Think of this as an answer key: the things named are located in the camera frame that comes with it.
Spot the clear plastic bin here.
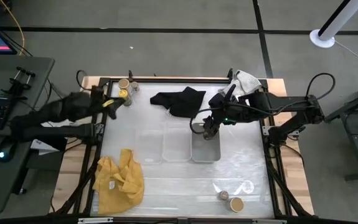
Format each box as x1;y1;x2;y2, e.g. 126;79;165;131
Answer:
162;126;192;163
134;128;164;166

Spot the large tan lid spice jar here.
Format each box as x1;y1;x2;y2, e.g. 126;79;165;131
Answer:
118;78;132;91
228;196;245;214

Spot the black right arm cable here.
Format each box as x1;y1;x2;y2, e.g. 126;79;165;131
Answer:
305;72;337;101

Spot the black cable loop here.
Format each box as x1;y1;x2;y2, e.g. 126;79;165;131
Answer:
75;69;88;91

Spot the white grey cloth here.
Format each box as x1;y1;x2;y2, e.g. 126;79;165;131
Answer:
221;69;263;98

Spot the black metal stand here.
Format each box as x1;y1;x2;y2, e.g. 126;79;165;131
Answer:
324;77;358;182

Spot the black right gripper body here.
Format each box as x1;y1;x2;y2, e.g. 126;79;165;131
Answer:
209;103;240;127

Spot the black clamp tool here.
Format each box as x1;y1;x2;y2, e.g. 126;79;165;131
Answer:
0;65;37;101

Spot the white paper sheet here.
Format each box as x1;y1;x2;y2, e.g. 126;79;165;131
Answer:
30;120;68;156

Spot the white pole with round base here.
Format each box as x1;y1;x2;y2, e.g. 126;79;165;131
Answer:
309;0;358;49

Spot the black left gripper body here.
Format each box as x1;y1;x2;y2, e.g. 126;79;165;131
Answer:
86;86;111;118

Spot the black computer mouse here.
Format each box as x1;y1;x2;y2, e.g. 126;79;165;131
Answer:
0;136;17;164

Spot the white cable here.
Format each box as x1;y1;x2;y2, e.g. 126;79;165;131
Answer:
333;39;358;67

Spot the yellow lid spice jar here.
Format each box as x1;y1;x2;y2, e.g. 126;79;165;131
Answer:
118;89;133;107

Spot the dark grey desk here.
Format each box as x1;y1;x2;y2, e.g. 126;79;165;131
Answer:
0;55;56;215

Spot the grey plastic bin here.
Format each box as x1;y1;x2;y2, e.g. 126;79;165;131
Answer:
191;122;222;164

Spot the yellow cable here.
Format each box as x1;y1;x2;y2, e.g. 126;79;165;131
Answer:
0;0;27;57

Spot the black cloth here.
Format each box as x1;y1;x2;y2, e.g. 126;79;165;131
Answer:
149;86;207;119

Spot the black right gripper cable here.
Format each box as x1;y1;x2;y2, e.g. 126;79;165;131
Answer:
189;106;229;135

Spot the white table cover sheet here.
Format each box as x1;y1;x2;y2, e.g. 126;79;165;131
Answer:
90;81;275;218

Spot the yellow cloth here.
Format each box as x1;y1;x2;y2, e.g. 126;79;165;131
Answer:
92;148;145;216

